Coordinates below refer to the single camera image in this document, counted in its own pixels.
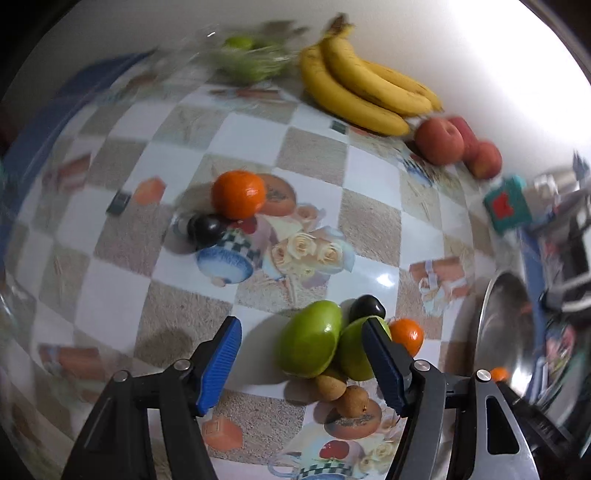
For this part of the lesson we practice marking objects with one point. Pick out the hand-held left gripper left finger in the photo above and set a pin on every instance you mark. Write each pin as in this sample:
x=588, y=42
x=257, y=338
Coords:
x=221, y=364

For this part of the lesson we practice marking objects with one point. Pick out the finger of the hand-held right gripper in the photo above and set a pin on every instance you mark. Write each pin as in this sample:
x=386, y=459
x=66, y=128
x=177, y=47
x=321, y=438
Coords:
x=535, y=415

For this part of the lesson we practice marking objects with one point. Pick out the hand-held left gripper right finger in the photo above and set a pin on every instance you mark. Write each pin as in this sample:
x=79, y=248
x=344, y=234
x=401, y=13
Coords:
x=383, y=364

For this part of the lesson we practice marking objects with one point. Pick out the green mango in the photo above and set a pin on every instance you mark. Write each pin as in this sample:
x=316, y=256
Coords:
x=310, y=339
x=358, y=353

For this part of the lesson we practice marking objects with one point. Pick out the small brown round fruit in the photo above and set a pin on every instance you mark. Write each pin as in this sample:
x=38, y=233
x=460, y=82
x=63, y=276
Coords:
x=330, y=385
x=353, y=401

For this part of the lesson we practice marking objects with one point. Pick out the small orange tangerine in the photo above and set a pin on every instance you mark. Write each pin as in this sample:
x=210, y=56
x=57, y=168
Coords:
x=498, y=374

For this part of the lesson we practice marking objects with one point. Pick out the stainless steel bowl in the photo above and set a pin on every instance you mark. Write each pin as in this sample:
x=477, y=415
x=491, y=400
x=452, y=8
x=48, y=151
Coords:
x=503, y=323

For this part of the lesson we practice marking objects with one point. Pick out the dark plum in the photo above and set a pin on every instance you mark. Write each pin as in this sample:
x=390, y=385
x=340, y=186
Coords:
x=366, y=308
x=207, y=229

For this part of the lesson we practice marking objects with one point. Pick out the teal box with red label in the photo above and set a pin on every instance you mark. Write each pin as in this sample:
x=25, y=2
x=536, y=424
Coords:
x=505, y=203

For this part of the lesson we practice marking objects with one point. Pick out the red apple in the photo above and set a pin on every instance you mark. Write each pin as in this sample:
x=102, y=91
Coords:
x=485, y=159
x=438, y=141
x=467, y=134

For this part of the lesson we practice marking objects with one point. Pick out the checkered printed tablecloth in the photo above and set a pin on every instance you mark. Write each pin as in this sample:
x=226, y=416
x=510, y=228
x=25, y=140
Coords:
x=258, y=138

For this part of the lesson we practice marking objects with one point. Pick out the steel thermos with white pump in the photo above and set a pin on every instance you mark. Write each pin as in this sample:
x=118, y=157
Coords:
x=556, y=182

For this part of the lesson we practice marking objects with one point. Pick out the green lime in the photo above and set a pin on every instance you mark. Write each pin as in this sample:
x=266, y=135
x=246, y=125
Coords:
x=239, y=43
x=251, y=67

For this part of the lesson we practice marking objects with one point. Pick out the clear plastic fruit container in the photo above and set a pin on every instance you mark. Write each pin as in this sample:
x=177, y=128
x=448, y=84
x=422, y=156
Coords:
x=231, y=60

